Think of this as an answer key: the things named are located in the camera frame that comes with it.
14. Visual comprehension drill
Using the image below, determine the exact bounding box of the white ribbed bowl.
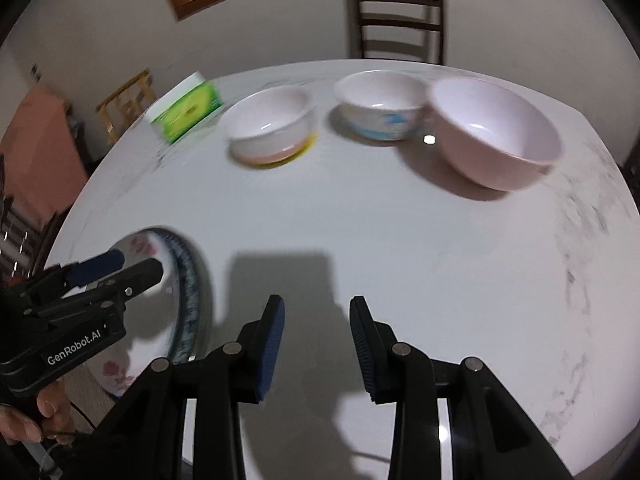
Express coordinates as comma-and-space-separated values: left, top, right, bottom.
221, 86, 321, 168

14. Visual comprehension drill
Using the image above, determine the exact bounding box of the large blue patterned plate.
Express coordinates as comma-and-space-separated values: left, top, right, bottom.
145, 227, 215, 368

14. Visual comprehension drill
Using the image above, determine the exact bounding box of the green tissue box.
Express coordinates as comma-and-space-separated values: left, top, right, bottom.
150, 72, 224, 145

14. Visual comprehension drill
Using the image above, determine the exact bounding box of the round yellow warning sticker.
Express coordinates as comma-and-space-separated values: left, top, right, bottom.
267, 130, 319, 167

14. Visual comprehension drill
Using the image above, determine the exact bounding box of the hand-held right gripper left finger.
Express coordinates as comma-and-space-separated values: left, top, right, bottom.
95, 294, 286, 480

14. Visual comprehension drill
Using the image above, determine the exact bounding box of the white cartoon print bowl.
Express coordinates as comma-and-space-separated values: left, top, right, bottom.
334, 71, 433, 143

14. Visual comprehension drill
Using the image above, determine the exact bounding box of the light bamboo chair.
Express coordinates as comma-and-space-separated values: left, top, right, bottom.
95, 69, 156, 143

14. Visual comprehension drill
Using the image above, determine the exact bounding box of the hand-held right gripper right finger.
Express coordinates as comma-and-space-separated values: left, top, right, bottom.
349, 295, 571, 480

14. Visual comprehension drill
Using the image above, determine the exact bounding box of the white pink-flower plate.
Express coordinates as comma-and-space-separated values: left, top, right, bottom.
92, 228, 193, 401

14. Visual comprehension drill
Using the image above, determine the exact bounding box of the person's left hand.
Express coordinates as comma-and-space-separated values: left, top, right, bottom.
0, 376, 77, 447

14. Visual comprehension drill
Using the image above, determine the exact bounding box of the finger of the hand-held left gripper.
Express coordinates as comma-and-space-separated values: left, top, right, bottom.
90, 258, 164, 311
30, 249, 126, 301

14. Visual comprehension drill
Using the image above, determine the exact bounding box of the large pink bowl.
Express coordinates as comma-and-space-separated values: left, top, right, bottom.
427, 76, 565, 192

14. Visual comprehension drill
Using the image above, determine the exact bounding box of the dark wooden ladder-back chair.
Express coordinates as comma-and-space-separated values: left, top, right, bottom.
350, 0, 446, 66

